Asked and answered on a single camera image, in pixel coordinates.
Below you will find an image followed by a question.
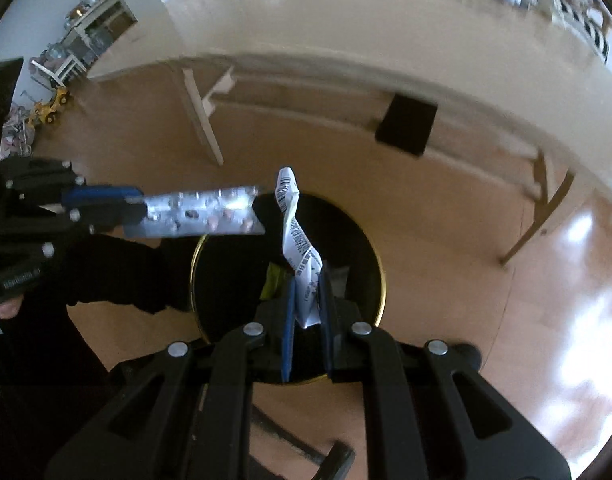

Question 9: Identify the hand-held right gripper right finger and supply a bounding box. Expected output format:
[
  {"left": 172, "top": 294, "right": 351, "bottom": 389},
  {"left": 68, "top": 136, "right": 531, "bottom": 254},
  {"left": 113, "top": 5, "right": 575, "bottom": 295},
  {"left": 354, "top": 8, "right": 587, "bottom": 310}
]
[{"left": 317, "top": 267, "right": 572, "bottom": 480}]

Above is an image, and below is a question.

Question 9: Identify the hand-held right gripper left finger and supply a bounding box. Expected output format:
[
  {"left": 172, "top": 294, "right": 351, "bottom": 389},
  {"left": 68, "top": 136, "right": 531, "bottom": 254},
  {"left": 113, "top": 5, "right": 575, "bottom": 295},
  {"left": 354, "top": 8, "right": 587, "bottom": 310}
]
[{"left": 44, "top": 275, "right": 299, "bottom": 480}]

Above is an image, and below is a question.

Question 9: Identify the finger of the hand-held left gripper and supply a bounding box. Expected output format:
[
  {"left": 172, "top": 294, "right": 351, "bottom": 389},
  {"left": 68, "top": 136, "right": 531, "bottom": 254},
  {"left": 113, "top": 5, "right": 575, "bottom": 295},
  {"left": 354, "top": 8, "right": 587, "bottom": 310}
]
[
  {"left": 60, "top": 205, "right": 151, "bottom": 236},
  {"left": 60, "top": 186, "right": 146, "bottom": 208}
]

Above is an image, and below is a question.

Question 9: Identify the black bin with gold rim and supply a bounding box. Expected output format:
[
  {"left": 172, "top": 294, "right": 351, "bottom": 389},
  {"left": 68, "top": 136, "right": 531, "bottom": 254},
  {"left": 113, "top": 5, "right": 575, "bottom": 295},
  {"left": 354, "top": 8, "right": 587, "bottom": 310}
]
[{"left": 190, "top": 192, "right": 387, "bottom": 386}]

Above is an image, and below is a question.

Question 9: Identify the white printed receipt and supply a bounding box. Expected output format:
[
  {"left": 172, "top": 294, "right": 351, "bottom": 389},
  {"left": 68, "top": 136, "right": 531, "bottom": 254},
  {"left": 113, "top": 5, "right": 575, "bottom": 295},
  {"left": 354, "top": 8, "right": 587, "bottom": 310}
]
[{"left": 275, "top": 166, "right": 324, "bottom": 330}]

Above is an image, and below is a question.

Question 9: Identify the silver pill blister pack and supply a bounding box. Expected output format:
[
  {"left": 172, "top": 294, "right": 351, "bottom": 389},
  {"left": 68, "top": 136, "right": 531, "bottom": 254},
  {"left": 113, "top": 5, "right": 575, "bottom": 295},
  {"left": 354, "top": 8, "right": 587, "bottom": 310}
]
[{"left": 123, "top": 185, "right": 267, "bottom": 238}]

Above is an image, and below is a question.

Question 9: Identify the person's left hand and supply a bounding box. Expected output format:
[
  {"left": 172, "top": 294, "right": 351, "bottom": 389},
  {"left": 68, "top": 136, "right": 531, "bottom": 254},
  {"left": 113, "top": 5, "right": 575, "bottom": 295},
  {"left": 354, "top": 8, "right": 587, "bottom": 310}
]
[{"left": 0, "top": 295, "right": 24, "bottom": 321}]

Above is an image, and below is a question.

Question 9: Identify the yellow toy truck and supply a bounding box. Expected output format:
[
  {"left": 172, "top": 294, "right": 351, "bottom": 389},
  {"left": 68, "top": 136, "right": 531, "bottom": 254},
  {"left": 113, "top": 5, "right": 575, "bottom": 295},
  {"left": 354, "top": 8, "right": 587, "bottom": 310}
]
[{"left": 28, "top": 87, "right": 71, "bottom": 126}]

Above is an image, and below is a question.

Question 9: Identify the small white chair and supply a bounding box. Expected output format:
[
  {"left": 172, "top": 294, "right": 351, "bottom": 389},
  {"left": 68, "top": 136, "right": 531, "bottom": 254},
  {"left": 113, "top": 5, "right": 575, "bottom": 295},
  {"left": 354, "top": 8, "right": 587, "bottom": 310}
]
[{"left": 30, "top": 52, "right": 84, "bottom": 86}]

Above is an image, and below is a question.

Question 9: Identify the white desk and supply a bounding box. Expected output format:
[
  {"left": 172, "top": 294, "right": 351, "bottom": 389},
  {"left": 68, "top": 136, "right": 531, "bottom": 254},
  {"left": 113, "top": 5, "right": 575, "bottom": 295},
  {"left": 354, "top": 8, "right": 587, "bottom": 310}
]
[{"left": 63, "top": 0, "right": 136, "bottom": 51}]

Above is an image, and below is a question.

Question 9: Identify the black box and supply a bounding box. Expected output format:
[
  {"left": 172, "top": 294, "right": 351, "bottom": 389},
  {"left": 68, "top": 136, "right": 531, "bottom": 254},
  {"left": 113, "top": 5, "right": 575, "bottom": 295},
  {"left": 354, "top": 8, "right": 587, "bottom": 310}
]
[{"left": 375, "top": 92, "right": 439, "bottom": 157}]

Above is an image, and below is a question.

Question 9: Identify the oval wooden table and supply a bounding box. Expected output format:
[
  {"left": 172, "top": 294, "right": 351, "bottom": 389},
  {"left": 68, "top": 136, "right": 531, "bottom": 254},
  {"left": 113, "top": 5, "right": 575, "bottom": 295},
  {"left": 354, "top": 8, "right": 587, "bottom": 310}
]
[{"left": 88, "top": 0, "right": 612, "bottom": 266}]

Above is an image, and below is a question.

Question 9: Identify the black metal frame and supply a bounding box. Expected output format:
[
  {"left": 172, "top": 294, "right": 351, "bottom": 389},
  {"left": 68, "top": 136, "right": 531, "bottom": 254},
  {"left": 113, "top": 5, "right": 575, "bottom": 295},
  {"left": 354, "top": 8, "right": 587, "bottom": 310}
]
[{"left": 251, "top": 402, "right": 357, "bottom": 480}]

